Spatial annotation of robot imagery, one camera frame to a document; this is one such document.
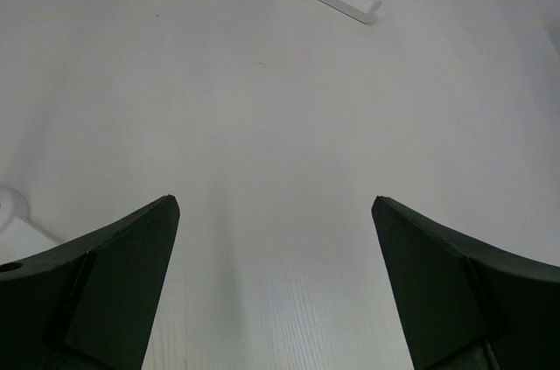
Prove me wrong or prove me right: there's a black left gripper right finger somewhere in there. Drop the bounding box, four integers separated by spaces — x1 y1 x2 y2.
372 197 559 369

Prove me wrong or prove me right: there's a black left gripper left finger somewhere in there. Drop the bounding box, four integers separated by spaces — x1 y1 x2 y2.
1 195 180 369

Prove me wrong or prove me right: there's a metal clothes rack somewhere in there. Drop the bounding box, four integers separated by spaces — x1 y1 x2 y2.
1 0 383 250

